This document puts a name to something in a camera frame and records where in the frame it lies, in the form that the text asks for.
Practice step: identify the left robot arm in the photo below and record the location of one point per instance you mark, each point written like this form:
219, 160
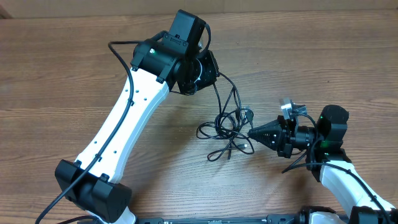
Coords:
173, 57

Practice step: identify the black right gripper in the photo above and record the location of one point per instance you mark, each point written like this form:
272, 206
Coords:
281, 135

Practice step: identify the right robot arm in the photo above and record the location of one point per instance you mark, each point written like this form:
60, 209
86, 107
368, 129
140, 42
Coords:
323, 155

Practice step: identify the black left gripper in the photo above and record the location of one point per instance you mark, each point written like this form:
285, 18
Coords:
211, 71

